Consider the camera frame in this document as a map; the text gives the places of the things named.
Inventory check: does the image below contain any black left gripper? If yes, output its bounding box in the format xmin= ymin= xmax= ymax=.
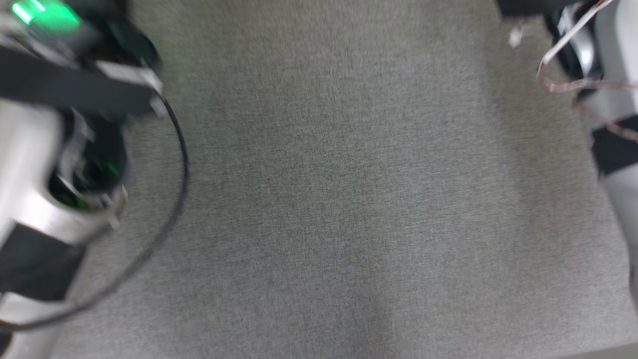
xmin=0 ymin=0 xmax=165 ymax=120

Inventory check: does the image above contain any pinkish flat ribbon cable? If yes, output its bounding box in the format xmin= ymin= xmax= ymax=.
xmin=536 ymin=0 xmax=638 ymax=143

